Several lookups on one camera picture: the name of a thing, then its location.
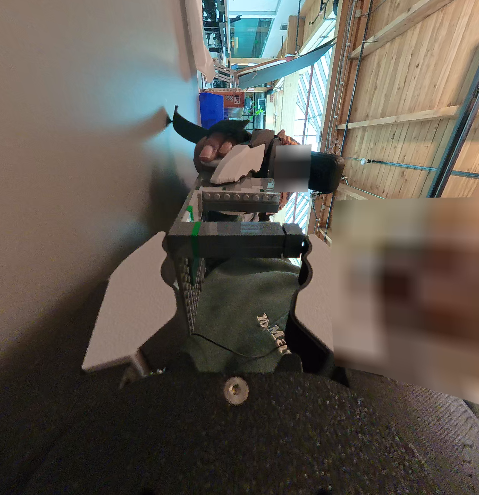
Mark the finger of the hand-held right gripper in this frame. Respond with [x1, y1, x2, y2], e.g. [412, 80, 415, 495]
[204, 209, 272, 223]
[210, 145, 266, 184]

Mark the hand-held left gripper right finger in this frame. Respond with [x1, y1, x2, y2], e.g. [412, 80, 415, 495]
[286, 234, 335, 354]

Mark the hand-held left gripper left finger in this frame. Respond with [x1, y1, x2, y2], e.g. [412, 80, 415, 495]
[82, 231, 186, 377]

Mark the grey brick structure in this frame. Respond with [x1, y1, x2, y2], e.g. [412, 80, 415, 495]
[167, 176, 305, 259]

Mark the person's right hand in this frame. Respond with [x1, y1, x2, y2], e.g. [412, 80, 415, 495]
[193, 131, 240, 171]

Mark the blue plastic bin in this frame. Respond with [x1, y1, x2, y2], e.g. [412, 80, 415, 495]
[199, 92, 224, 130]

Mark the grey brick baseplate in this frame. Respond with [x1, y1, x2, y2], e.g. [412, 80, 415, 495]
[178, 257, 207, 335]

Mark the person's green sweater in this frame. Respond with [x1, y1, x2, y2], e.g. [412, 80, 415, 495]
[185, 257, 302, 374]

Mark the grey curved panel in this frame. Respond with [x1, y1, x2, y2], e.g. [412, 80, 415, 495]
[237, 37, 337, 90]

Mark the black cable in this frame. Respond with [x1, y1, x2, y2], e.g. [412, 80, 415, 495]
[192, 332, 288, 359]

